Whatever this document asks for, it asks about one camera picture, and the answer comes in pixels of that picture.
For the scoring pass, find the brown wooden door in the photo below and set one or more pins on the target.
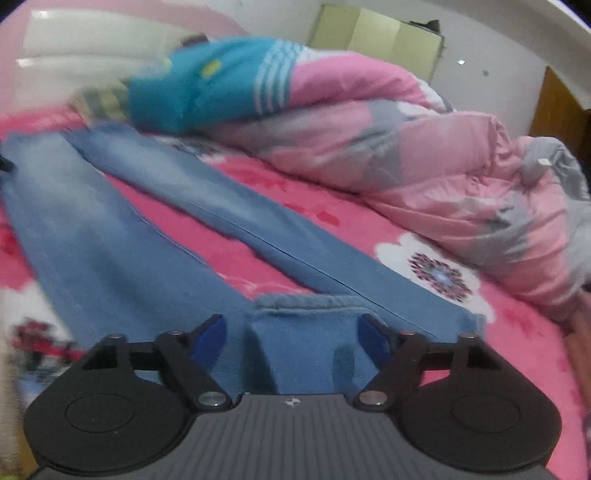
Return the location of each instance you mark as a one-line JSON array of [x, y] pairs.
[[558, 115]]

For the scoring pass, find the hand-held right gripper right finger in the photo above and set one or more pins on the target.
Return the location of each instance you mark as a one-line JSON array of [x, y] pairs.
[[373, 340]]

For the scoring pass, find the blue jeans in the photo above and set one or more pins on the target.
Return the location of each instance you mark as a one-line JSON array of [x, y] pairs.
[[92, 240]]

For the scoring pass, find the pink floral blanket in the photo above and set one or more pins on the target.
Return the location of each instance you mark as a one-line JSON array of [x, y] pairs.
[[461, 350]]

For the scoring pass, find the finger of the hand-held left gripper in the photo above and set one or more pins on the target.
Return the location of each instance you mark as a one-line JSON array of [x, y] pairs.
[[3, 164]]

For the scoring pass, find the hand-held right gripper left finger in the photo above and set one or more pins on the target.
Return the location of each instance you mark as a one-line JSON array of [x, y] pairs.
[[210, 338]]

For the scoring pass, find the pale yellow wall panel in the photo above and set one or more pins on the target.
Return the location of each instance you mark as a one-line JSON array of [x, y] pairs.
[[378, 41]]

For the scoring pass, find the pink white headboard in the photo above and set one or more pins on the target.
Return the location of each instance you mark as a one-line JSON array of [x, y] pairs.
[[92, 41]]

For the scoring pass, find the pink grey teal quilt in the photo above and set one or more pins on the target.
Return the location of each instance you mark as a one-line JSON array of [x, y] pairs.
[[392, 138]]

